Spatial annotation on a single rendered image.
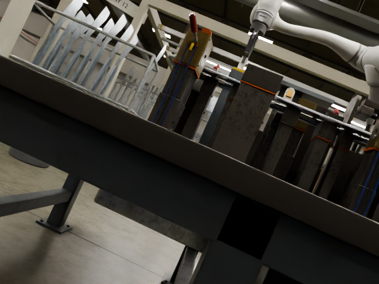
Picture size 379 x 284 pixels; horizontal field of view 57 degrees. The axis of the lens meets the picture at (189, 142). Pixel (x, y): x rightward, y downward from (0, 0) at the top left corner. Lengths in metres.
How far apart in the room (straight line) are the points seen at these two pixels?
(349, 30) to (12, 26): 11.21
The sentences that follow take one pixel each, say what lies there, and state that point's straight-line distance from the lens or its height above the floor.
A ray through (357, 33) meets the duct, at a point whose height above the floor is 6.86.
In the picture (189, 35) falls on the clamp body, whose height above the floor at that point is 1.03.
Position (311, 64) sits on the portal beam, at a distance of 7.65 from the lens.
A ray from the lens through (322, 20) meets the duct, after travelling 13.48.
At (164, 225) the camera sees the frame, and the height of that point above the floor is 0.52.
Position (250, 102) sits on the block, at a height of 0.91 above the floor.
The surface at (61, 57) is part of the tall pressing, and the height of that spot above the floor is 1.25.
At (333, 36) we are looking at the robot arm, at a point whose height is 1.49.
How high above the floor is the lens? 0.68
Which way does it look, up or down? 2 degrees up
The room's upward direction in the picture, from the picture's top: 24 degrees clockwise
